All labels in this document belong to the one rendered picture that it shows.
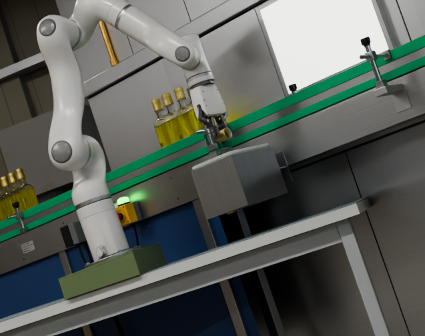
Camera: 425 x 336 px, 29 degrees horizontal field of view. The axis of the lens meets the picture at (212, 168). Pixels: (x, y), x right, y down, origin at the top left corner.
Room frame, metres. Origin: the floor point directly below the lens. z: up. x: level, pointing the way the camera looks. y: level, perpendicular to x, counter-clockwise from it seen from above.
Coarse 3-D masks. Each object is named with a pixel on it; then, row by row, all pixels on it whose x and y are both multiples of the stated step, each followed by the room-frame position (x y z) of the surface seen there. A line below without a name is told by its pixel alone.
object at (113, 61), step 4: (100, 24) 3.30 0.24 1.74; (100, 28) 3.30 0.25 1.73; (104, 28) 3.30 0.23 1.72; (104, 32) 3.30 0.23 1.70; (104, 36) 3.30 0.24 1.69; (104, 40) 3.30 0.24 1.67; (108, 40) 3.30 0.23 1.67; (108, 44) 3.30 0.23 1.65; (108, 48) 3.30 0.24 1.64; (108, 52) 3.30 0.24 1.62; (112, 52) 3.30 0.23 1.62; (112, 56) 3.30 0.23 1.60; (112, 60) 3.30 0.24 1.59; (116, 60) 3.30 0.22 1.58; (112, 64) 3.30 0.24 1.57
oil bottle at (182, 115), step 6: (180, 108) 2.95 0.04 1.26; (186, 108) 2.94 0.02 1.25; (180, 114) 2.95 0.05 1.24; (186, 114) 2.93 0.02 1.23; (180, 120) 2.96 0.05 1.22; (186, 120) 2.94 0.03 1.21; (180, 126) 2.96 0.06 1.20; (186, 126) 2.94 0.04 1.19; (186, 132) 2.95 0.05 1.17; (192, 132) 2.93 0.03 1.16
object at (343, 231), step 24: (288, 240) 2.47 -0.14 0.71; (312, 240) 2.45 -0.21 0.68; (336, 240) 2.44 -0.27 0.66; (216, 264) 2.53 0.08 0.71; (240, 264) 2.51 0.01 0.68; (264, 264) 2.49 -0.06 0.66; (360, 264) 2.42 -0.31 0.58; (144, 288) 2.59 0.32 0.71; (168, 288) 2.57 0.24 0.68; (192, 288) 2.55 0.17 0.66; (360, 288) 2.43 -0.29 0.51; (72, 312) 2.65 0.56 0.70; (96, 312) 2.63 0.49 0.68; (120, 312) 2.61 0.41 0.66
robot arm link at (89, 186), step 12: (96, 144) 2.70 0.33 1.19; (96, 156) 2.69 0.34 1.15; (84, 168) 2.67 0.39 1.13; (96, 168) 2.69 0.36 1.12; (84, 180) 2.66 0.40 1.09; (96, 180) 2.64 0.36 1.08; (72, 192) 2.65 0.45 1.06; (84, 192) 2.61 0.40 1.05; (96, 192) 2.61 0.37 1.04; (108, 192) 2.65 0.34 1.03; (84, 204) 2.61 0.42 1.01
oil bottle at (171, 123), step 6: (168, 114) 2.98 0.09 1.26; (174, 114) 2.97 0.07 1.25; (168, 120) 2.98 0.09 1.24; (174, 120) 2.97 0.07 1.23; (168, 126) 2.99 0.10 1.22; (174, 126) 2.97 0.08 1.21; (168, 132) 2.99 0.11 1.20; (174, 132) 2.98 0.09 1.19; (180, 132) 2.97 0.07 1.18; (174, 138) 2.98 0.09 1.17; (180, 138) 2.97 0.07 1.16
